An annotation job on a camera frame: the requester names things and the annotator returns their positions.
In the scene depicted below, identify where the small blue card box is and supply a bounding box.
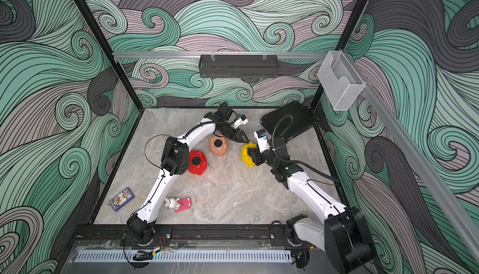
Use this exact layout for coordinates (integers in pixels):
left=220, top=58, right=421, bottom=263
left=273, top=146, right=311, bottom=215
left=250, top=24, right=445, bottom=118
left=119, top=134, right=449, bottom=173
left=108, top=187, right=135, bottom=212

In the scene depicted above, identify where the aluminium rail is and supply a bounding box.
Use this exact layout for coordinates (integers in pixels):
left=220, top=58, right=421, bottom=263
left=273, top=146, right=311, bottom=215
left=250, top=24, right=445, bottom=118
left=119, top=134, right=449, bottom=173
left=341, top=51, right=479, bottom=261
left=112, top=51, right=328, bottom=60

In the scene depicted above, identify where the clear plastic wall bin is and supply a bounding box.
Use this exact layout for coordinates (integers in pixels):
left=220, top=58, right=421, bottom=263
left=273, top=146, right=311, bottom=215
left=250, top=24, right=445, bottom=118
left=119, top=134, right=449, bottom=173
left=318, top=51, right=365, bottom=111

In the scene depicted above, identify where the red piggy bank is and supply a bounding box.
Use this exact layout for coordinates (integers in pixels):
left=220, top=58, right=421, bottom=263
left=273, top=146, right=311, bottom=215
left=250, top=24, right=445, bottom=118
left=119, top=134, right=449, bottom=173
left=188, top=150, right=208, bottom=175

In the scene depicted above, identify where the aluminium back rail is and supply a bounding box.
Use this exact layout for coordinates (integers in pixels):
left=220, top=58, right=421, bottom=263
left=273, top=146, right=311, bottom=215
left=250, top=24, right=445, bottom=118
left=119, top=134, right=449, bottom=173
left=112, top=51, right=328, bottom=60

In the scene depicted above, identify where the black plug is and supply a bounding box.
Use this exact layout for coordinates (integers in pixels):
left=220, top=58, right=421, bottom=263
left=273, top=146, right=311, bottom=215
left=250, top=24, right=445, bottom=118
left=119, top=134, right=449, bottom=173
left=213, top=139, right=223, bottom=148
left=192, top=156, right=202, bottom=166

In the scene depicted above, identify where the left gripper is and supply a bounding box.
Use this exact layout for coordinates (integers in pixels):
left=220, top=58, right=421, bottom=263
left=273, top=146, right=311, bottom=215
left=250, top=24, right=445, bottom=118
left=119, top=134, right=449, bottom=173
left=219, top=124, right=251, bottom=145

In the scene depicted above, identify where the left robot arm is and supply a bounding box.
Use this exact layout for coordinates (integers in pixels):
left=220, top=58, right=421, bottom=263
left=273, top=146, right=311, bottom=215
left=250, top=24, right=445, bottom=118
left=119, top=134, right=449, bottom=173
left=127, top=102, right=249, bottom=245

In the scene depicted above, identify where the aluminium right rail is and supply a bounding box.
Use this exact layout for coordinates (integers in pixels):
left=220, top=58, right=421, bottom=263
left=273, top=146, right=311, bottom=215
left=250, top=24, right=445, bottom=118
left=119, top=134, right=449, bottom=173
left=341, top=51, right=479, bottom=261

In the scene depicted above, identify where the yellow piggy bank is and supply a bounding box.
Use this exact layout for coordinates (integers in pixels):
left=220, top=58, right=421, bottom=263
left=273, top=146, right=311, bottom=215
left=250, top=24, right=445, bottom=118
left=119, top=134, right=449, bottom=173
left=241, top=142, right=258, bottom=167

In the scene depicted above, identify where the black square plate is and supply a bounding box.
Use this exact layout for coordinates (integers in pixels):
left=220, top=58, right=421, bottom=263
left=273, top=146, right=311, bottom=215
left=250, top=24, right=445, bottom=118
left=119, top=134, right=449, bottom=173
left=260, top=102, right=318, bottom=141

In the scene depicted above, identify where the white vented strip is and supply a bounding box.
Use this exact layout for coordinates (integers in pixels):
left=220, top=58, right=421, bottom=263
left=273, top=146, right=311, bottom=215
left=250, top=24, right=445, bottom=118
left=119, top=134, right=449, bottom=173
left=73, top=249, right=293, bottom=264

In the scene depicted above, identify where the black perforated wall tray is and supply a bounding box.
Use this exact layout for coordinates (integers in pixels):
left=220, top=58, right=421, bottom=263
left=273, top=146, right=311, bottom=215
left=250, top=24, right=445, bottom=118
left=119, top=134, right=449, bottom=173
left=198, top=55, right=279, bottom=79

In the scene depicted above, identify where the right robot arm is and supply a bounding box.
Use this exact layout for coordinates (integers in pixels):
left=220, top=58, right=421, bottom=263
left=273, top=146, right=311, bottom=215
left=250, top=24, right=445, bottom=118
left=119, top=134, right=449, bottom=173
left=241, top=143, right=375, bottom=274

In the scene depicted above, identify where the white bunny on pink base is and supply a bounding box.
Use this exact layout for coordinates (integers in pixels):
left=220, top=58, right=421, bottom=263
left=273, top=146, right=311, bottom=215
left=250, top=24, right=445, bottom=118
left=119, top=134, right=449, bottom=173
left=165, top=197, right=192, bottom=213

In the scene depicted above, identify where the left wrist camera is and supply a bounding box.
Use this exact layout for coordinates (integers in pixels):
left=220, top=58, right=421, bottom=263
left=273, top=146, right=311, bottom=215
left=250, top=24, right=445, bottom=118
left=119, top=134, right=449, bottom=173
left=233, top=114, right=248, bottom=129

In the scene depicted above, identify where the peach piggy bank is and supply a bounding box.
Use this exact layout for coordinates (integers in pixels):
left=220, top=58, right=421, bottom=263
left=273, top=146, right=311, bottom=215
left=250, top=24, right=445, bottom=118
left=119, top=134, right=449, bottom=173
left=208, top=136, right=228, bottom=157

